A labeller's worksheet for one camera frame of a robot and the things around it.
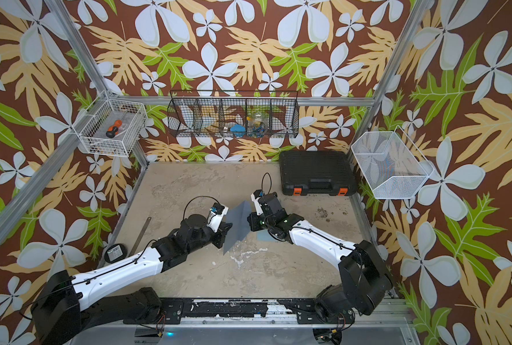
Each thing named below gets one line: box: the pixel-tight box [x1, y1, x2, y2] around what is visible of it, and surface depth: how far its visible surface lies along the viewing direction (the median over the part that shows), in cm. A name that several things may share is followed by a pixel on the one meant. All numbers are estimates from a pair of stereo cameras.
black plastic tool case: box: [279, 150, 358, 197], surface depth 109 cm
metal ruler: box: [128, 216, 152, 257], surface depth 96 cm
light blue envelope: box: [256, 229, 278, 243], surface depth 76 cm
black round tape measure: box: [103, 242, 128, 264], surface depth 88 cm
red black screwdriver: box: [104, 119, 123, 138], surface depth 82 cm
